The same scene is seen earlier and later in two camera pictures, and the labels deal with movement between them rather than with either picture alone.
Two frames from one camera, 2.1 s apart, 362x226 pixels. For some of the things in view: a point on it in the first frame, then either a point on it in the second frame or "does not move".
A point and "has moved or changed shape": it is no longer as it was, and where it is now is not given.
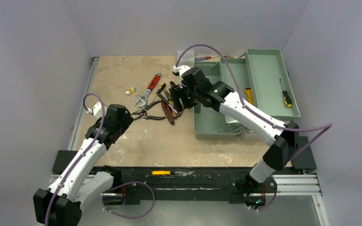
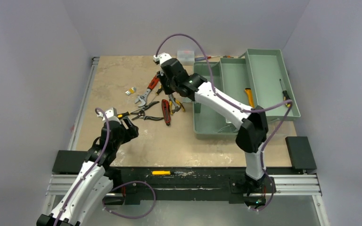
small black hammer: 178,113 has moved or changed shape
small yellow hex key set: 131,91 does not move
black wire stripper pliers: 143,113 does not move
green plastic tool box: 261,78 does not move
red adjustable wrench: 151,86 does not move
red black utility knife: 168,111 has moved or changed shape
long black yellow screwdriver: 287,100 does not move
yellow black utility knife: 248,91 does not move
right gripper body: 176,97 → 164,80
